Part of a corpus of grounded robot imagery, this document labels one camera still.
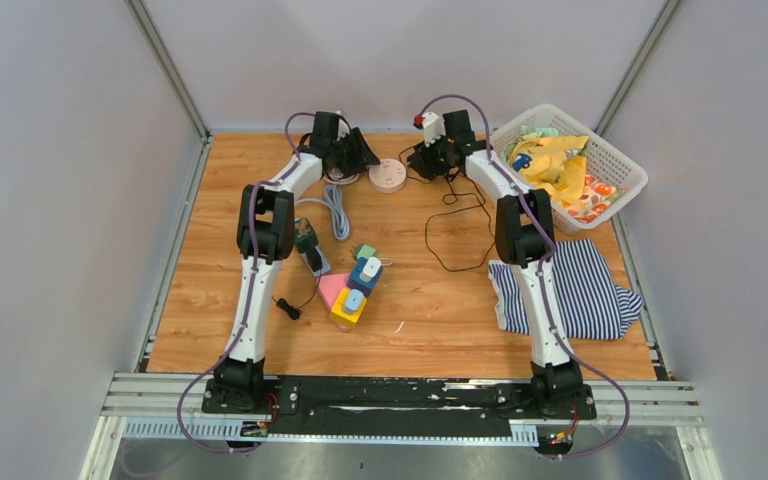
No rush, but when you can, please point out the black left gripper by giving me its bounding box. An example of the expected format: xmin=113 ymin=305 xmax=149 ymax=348
xmin=330 ymin=129 xmax=379 ymax=178

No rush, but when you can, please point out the round pink power socket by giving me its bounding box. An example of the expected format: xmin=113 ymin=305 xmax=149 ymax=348
xmin=367 ymin=158 xmax=407 ymax=194

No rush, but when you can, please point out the dark green cube socket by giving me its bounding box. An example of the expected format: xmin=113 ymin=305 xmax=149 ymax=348
xmin=294 ymin=217 xmax=319 ymax=254

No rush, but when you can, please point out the white USB charger plug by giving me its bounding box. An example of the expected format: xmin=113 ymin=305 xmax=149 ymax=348
xmin=359 ymin=257 xmax=382 ymax=282

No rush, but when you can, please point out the light blue power strip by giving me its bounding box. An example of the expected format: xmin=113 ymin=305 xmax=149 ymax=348
xmin=301 ymin=246 xmax=331 ymax=278

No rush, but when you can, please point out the blue cube power socket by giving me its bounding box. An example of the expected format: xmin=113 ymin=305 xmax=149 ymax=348
xmin=347 ymin=256 xmax=383 ymax=297

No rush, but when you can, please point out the light blue small charger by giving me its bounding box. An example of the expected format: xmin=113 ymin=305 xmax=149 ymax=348
xmin=342 ymin=289 xmax=366 ymax=315

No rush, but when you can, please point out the yellow cube power socket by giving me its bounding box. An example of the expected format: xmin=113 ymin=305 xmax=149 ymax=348
xmin=329 ymin=288 xmax=367 ymax=331

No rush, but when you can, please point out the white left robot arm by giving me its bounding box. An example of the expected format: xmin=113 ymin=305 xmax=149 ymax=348
xmin=205 ymin=111 xmax=378 ymax=413

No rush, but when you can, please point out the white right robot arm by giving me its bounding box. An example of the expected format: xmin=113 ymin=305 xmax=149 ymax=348
xmin=408 ymin=110 xmax=588 ymax=418

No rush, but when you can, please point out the green USB charger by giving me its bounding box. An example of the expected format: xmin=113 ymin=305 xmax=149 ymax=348
xmin=352 ymin=243 xmax=377 ymax=261

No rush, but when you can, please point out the yellow cloth in basket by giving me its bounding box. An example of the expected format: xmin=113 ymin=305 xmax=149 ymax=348
xmin=507 ymin=135 xmax=589 ymax=206

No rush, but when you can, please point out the pink triangular power socket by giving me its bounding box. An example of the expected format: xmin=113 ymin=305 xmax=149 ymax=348
xmin=317 ymin=273 xmax=349 ymax=315

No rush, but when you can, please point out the floral cloth in basket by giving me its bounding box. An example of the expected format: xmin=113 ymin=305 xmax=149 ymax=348
xmin=561 ymin=174 xmax=627 ymax=224

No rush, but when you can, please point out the white plastic basket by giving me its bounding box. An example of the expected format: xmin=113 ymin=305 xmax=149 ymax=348
xmin=490 ymin=104 xmax=648 ymax=235

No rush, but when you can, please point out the blue striped shirt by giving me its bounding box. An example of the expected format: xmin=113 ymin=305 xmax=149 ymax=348
xmin=488 ymin=239 xmax=644 ymax=340

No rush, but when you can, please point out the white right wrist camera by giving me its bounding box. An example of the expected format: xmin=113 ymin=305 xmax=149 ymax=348
xmin=420 ymin=112 xmax=445 ymax=147

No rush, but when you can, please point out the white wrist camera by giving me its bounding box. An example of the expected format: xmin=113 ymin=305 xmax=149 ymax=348
xmin=335 ymin=111 xmax=352 ymax=141
xmin=420 ymin=112 xmax=445 ymax=147

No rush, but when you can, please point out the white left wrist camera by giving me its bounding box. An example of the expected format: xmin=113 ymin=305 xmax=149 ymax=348
xmin=335 ymin=111 xmax=352 ymax=141

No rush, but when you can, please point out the light blue power strip cable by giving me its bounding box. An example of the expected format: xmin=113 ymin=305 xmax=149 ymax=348
xmin=294 ymin=184 xmax=353 ymax=243

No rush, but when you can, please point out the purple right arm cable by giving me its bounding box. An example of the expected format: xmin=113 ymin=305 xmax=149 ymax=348
xmin=418 ymin=93 xmax=632 ymax=462

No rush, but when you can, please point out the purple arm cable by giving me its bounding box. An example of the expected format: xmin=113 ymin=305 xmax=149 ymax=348
xmin=418 ymin=93 xmax=632 ymax=462
xmin=177 ymin=111 xmax=319 ymax=456

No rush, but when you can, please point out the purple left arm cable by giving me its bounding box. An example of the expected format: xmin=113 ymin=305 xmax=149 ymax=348
xmin=177 ymin=111 xmax=319 ymax=456

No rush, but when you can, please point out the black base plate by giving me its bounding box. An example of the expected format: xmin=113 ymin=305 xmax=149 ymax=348
xmin=201 ymin=376 xmax=597 ymax=439

